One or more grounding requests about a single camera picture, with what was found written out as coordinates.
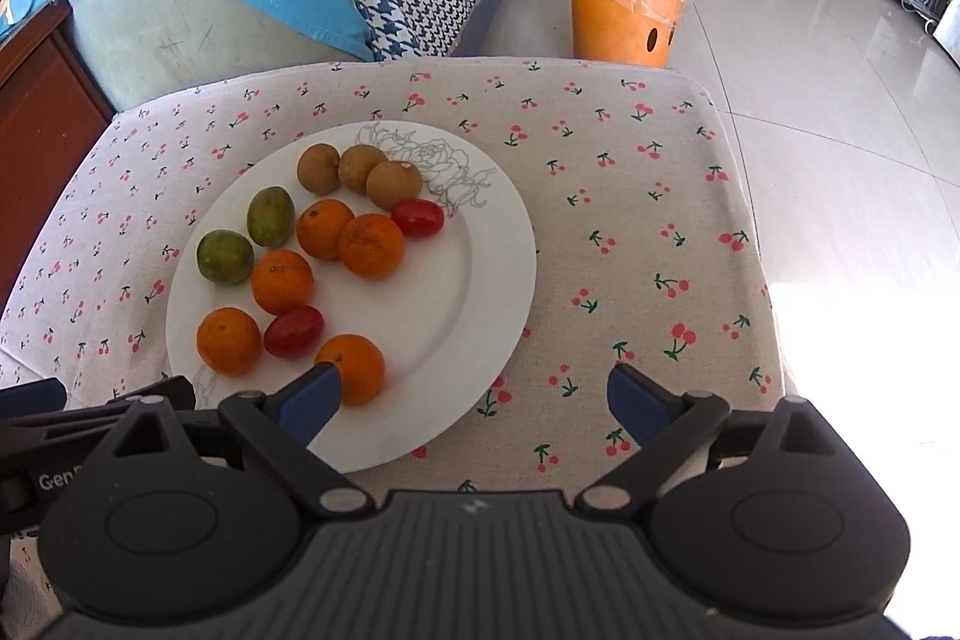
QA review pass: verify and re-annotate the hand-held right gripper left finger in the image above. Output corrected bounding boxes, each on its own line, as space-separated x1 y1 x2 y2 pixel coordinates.
90 362 376 521

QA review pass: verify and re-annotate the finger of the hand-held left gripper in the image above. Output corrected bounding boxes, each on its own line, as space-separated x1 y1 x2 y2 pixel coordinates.
0 374 197 461

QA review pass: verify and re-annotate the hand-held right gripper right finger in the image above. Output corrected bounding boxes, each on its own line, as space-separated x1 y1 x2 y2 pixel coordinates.
576 364 860 517

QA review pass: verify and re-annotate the small orange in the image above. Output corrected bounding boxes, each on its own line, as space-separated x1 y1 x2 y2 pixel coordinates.
296 198 356 262
337 213 407 280
315 334 386 406
250 248 315 316
196 307 263 376

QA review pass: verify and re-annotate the red cherry tomato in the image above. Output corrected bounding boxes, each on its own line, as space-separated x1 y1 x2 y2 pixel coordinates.
263 305 326 358
390 197 446 238

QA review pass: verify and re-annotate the green jujube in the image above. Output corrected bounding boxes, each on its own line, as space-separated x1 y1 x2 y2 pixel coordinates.
196 230 254 286
247 187 294 248

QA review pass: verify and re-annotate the white plate with rose drawing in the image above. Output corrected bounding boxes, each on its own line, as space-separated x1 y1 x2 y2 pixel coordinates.
165 120 538 472

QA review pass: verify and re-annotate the cherry print tablecloth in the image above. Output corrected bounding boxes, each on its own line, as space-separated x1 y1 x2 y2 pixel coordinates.
0 56 785 536

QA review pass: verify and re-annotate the brown longan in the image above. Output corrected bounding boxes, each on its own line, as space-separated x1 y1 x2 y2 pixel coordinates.
298 145 342 196
338 143 389 193
366 160 423 211

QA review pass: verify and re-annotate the brown wooden cabinet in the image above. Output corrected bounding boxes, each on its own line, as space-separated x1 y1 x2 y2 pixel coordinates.
0 0 113 311

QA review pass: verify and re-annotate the pale green seat cushion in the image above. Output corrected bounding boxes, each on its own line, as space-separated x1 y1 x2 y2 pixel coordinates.
64 0 368 112

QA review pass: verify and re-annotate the orange trash bin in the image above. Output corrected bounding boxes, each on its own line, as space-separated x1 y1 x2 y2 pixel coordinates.
566 0 689 69

